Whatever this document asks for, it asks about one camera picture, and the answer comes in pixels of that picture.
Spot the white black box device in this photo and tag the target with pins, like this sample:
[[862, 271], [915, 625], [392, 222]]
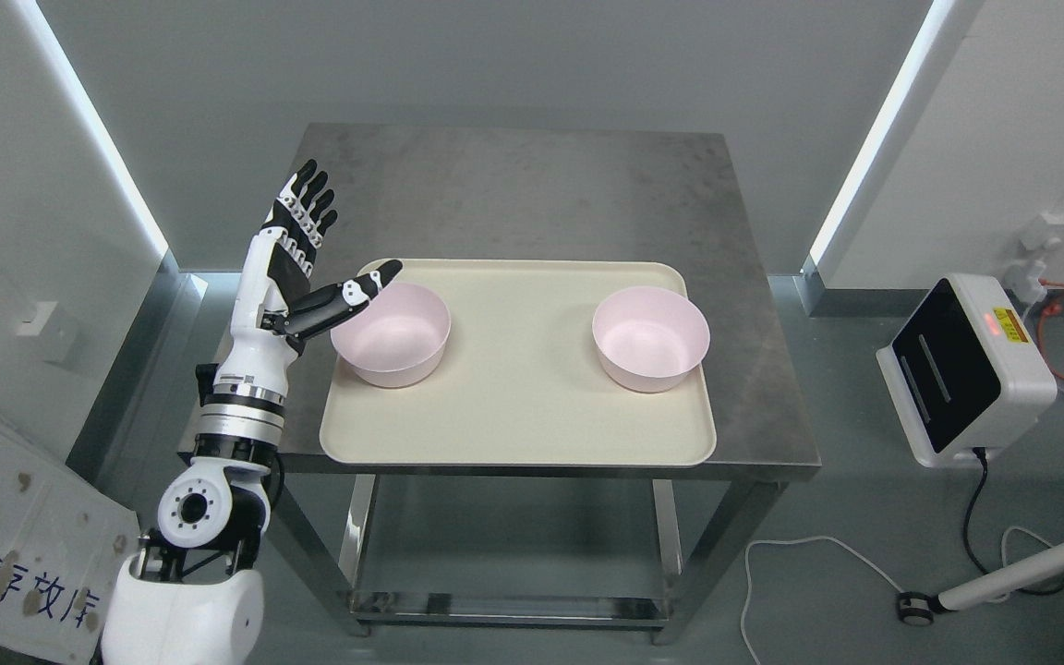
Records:
[[964, 374]]

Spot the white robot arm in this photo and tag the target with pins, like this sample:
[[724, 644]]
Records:
[[191, 594]]

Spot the white signboard with blue text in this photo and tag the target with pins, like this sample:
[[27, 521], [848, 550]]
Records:
[[62, 543]]

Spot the white stand leg with caster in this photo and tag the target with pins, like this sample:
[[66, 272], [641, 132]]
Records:
[[921, 609]]

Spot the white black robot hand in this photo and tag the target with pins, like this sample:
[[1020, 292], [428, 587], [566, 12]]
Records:
[[276, 304]]

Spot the white wall socket box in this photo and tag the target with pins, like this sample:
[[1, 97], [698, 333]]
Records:
[[51, 334]]

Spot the pink bowl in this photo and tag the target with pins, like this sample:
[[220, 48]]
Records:
[[649, 339], [399, 339]]

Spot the white wall plug adapter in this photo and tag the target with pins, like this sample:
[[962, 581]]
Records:
[[1038, 240]]

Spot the cream plastic tray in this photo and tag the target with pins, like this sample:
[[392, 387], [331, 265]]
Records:
[[522, 382]]

